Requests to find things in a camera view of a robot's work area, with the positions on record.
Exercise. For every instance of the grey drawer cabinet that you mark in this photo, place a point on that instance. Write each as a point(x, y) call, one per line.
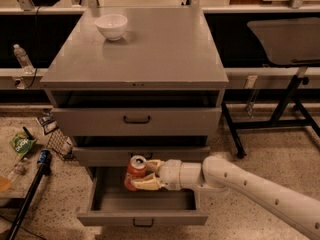
point(165, 59)

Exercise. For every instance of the black pole stand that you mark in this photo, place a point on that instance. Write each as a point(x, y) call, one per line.
point(42, 170)

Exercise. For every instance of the grey middle drawer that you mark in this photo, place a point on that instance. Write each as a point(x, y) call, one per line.
point(119, 156)

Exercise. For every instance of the black white snack packet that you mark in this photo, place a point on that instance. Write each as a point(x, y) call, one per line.
point(48, 123)

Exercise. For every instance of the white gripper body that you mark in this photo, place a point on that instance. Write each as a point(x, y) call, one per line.
point(170, 174)

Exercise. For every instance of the blue soda can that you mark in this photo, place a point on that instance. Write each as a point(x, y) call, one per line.
point(44, 158)

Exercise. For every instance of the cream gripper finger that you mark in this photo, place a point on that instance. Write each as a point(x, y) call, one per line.
point(150, 183)
point(154, 165)

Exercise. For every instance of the orange coke can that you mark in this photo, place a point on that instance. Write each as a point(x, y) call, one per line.
point(136, 169)

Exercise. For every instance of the crushed clear plastic bottle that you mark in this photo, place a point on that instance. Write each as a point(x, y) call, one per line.
point(18, 170)

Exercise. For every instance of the clear plastic water bottle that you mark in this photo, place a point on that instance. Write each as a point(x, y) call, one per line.
point(23, 59)

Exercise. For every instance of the white ceramic bowl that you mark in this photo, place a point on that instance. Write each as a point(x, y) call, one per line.
point(112, 26)

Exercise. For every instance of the grey top drawer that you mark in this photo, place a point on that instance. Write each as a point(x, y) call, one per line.
point(137, 121)

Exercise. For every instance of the grey open bottom drawer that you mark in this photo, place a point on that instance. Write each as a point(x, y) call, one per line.
point(111, 204)

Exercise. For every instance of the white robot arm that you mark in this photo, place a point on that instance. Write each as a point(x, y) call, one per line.
point(215, 175)

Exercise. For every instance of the green chip bag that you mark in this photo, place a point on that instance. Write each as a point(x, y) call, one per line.
point(22, 143)

